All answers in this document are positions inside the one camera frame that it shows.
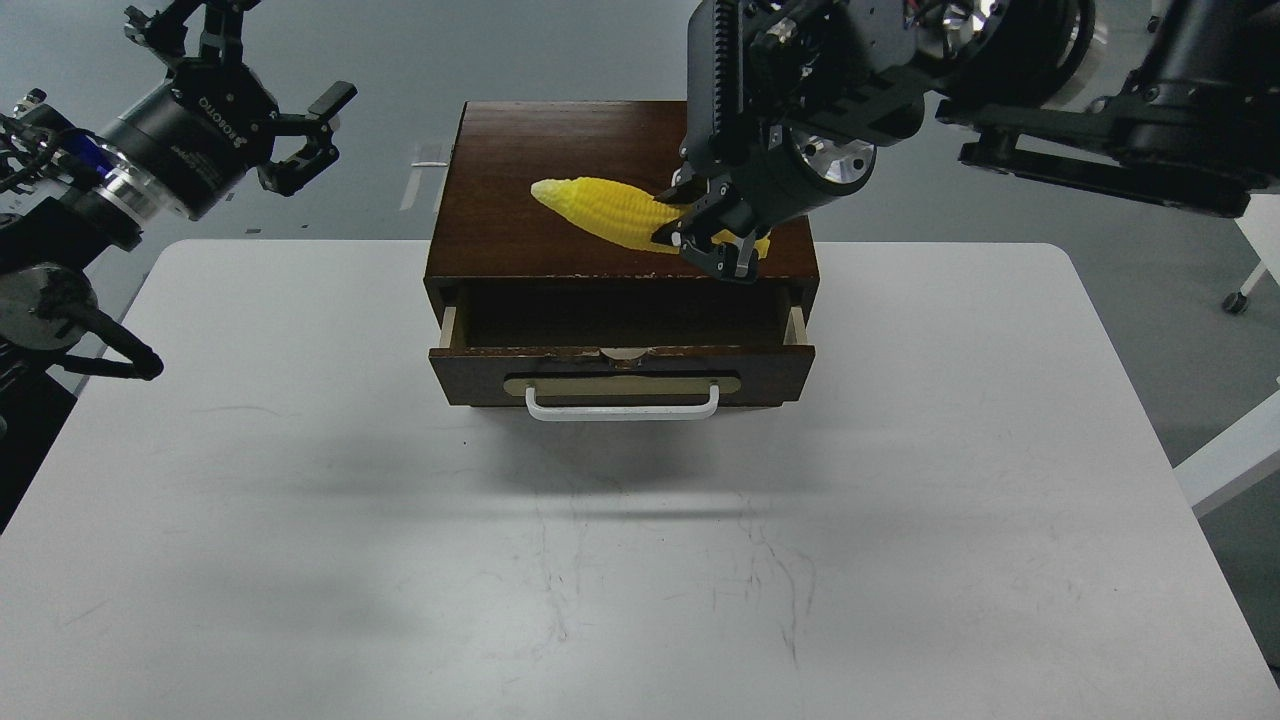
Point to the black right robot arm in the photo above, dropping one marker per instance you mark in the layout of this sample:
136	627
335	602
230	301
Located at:
788	103

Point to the dark wooden drawer cabinet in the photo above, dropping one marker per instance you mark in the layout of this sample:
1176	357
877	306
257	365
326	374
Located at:
490	228

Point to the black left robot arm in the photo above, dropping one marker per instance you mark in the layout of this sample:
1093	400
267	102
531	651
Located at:
51	312

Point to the yellow corn cob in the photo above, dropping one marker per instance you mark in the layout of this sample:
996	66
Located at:
615	211

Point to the dark wooden drawer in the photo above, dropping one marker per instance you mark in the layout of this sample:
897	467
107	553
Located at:
626	343

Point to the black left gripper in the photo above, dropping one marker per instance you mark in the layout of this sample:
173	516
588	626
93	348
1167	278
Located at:
190	135

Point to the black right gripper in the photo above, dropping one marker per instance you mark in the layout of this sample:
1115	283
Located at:
738	188

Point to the white drawer handle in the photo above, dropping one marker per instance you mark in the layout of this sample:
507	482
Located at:
624	413

